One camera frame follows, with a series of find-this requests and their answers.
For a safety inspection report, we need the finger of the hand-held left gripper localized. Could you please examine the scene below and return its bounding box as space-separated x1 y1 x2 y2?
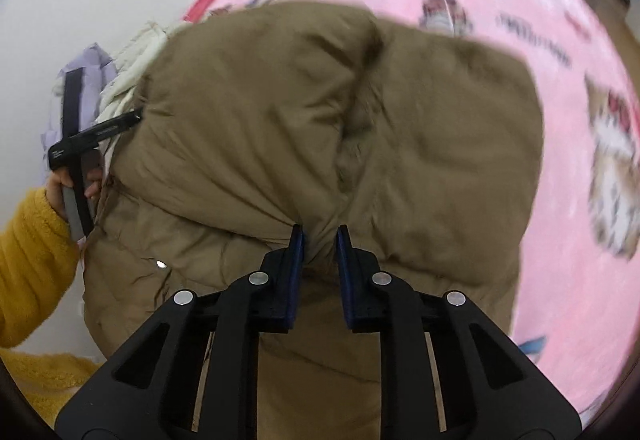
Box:
96 109 143 140

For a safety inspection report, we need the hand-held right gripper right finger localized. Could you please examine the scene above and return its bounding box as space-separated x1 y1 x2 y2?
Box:
334 224 583 440

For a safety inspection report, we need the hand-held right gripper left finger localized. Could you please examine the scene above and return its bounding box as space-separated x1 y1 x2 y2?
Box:
54 224 306 440

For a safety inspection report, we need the brown puffer jacket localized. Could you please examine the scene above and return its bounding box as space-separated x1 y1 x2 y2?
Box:
82 0 546 440

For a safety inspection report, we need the person's left forearm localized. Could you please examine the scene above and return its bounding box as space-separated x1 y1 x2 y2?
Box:
0 187 82 350

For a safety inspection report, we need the person's left hand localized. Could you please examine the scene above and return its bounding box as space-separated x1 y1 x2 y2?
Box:
45 167 103 222

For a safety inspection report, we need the lavender puffer garment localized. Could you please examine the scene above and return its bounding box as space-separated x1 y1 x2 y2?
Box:
42 44 122 152

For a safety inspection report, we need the cream quilted jacket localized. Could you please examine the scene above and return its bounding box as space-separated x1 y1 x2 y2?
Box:
99 20 172 156

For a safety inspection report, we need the pink printed blanket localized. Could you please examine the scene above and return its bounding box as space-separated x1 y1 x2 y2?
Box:
182 0 640 421

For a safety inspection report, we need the person's yellow sweater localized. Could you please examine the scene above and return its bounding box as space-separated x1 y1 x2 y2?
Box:
0 349 108 427

